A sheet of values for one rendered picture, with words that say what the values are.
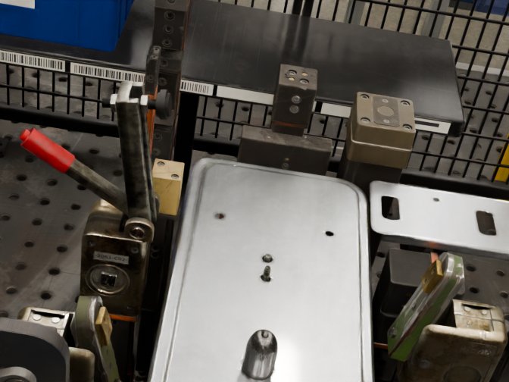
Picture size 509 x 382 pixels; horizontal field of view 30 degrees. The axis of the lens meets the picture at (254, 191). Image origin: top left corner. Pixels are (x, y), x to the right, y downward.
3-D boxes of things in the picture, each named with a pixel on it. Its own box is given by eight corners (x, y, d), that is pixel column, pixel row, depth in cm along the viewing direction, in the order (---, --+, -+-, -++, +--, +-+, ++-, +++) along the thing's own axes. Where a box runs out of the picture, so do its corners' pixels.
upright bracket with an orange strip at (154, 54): (128, 371, 129) (157, 60, 97) (118, 370, 129) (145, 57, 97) (132, 355, 131) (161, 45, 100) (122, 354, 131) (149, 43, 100)
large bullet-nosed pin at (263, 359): (270, 391, 94) (281, 348, 90) (238, 386, 94) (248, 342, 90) (272, 367, 96) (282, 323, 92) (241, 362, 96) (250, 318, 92)
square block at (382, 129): (357, 327, 142) (418, 133, 119) (304, 318, 141) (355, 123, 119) (357, 288, 148) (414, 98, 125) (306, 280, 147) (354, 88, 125)
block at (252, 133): (292, 309, 142) (332, 151, 123) (213, 297, 142) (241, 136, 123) (293, 295, 145) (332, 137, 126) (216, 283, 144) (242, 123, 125)
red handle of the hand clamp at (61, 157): (151, 227, 98) (23, 139, 92) (138, 238, 99) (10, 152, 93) (157, 201, 101) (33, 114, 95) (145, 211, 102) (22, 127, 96)
